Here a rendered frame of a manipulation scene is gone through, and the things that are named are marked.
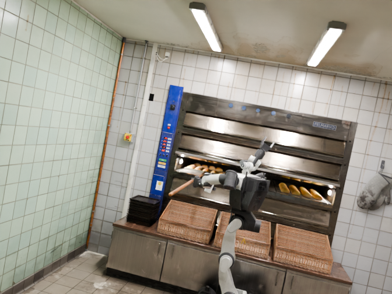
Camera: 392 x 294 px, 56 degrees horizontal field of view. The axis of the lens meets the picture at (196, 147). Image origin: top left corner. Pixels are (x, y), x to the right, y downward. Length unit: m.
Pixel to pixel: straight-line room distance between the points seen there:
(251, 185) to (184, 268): 1.25
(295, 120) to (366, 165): 0.88
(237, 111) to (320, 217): 1.49
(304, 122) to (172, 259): 2.03
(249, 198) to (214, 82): 1.60
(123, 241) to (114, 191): 0.78
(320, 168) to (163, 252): 1.90
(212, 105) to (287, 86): 0.86
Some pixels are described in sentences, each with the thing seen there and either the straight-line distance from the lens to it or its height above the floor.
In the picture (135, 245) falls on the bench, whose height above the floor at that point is 0.41.
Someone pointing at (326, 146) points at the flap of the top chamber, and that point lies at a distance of 4.27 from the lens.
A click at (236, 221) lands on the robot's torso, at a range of 3.33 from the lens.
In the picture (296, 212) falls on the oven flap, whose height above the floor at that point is 1.01.
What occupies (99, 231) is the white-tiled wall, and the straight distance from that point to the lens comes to 4.76.
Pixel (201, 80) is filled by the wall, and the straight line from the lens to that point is 4.32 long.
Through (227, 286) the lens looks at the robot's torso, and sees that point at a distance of 3.54.
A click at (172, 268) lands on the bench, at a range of 3.99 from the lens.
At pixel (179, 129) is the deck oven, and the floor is 1.67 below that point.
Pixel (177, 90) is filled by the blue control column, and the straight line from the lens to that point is 4.32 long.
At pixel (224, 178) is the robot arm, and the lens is 3.16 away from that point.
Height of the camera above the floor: 1.73
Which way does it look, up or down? 3 degrees down
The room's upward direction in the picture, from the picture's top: 11 degrees clockwise
